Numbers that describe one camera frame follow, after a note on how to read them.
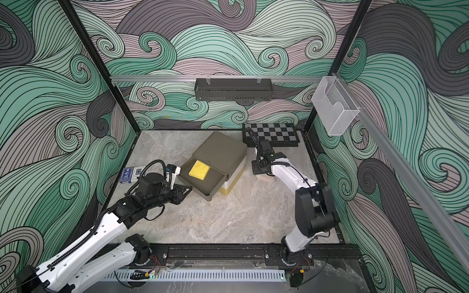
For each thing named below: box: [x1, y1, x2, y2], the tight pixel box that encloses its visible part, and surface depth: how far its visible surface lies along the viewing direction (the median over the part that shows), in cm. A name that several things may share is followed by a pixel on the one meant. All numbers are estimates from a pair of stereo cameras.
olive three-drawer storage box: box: [177, 131, 248, 201], surface depth 83 cm
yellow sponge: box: [188, 159, 211, 181], surface depth 83 cm
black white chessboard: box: [242, 122, 301, 148], surface depth 117 cm
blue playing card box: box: [119, 167, 134, 184], surface depth 99 cm
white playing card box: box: [130, 166, 146, 182], surface depth 100 cm
